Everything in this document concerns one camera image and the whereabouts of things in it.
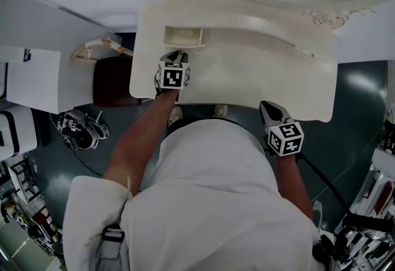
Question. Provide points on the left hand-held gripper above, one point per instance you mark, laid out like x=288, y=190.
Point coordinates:
x=172, y=76

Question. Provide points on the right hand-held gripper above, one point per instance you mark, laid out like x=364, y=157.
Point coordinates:
x=285, y=138

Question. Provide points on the small drawer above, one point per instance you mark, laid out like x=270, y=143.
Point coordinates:
x=183, y=37

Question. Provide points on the cream dressing table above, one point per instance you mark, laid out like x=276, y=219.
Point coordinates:
x=247, y=72

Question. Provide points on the person's right forearm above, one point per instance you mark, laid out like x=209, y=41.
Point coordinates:
x=293, y=183

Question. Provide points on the person's left forearm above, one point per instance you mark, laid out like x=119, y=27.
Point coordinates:
x=139, y=146

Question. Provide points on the person's right white shoe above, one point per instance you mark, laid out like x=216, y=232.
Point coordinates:
x=220, y=111

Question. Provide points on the person's white shoe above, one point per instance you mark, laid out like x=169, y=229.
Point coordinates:
x=176, y=115
x=220, y=111

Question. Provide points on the person's left white shoe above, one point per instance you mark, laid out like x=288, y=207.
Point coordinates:
x=176, y=115

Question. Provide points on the wooden chair with brown seat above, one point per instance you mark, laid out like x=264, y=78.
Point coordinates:
x=112, y=81

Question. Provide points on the person in white coat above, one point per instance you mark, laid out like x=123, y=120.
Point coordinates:
x=200, y=202

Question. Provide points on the white rack with tools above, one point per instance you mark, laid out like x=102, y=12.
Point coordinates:
x=373, y=202

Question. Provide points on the white box cabinet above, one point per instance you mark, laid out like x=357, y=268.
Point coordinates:
x=32, y=78

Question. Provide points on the white case with black edge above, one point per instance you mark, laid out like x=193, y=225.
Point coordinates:
x=17, y=131

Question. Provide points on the grey bag with black buckle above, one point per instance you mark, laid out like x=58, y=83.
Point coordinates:
x=112, y=248

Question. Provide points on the cluttered equipment shelf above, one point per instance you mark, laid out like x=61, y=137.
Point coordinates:
x=24, y=217

